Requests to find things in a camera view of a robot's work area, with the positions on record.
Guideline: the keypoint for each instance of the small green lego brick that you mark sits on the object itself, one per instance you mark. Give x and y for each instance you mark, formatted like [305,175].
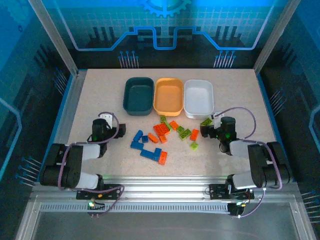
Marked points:
[194,145]
[180,129]
[163,119]

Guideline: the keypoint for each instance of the rounded blue lego brick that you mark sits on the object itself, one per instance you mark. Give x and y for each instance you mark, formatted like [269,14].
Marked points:
[138,135]

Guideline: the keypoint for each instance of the small dark blue lego brick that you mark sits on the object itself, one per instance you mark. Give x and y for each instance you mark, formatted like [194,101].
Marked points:
[145,139]

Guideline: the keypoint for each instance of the long green lego brick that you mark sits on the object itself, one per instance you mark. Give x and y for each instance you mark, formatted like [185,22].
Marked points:
[168,127]

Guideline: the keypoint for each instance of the large orange lego plate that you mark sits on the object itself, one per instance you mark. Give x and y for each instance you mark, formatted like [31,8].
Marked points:
[160,129]

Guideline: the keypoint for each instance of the small orange lego brick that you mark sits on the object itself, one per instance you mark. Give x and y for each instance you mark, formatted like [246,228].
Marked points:
[163,139]

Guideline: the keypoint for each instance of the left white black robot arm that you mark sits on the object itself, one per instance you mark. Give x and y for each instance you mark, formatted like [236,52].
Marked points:
[87,151]

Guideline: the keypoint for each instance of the white plastic container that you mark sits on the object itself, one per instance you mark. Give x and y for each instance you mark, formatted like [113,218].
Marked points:
[198,98]

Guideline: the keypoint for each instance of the dark teal plastic container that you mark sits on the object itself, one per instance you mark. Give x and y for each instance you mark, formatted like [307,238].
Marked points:
[138,96]

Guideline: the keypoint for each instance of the orange plastic container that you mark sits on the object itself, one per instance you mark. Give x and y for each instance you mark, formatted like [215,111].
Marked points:
[168,96]

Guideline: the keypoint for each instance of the left black controller board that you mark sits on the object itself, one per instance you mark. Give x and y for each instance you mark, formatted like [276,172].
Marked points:
[96,206]

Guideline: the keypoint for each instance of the blue printed side panel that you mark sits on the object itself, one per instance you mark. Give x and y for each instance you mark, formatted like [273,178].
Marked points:
[300,100]
[20,100]

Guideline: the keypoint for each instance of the right black controller box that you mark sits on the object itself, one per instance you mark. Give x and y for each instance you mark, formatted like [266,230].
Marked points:
[233,208]

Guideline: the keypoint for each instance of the blue circuit print back panel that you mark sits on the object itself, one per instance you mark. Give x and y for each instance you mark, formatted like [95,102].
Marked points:
[100,20]

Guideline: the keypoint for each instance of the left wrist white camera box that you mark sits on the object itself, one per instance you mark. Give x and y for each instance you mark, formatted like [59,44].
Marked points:
[105,117]

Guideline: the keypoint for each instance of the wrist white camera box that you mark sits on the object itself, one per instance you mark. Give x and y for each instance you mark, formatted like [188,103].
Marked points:
[105,117]
[215,115]

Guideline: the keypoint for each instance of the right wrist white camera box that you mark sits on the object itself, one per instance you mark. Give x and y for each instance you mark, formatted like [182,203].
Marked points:
[215,115]

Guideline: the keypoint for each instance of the aluminium side rail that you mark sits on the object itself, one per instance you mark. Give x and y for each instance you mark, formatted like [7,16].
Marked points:
[71,105]

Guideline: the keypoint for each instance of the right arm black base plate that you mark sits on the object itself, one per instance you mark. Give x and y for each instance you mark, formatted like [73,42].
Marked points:
[217,192]

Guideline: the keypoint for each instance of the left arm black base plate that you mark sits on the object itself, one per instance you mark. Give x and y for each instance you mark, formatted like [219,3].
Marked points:
[110,192]

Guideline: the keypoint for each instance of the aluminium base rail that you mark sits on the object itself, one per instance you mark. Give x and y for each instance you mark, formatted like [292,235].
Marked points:
[162,185]

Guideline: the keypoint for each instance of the grey metal front frame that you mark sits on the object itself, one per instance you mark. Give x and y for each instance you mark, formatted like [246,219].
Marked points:
[160,225]

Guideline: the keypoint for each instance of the left aluminium frame post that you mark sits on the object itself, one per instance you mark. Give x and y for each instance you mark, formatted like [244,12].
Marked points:
[55,37]

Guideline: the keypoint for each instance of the aluminium frame post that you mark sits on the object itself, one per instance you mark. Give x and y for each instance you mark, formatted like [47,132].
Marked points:
[275,37]
[55,37]

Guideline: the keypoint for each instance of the right aluminium frame post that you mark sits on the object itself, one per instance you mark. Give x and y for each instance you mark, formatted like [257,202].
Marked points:
[275,37]

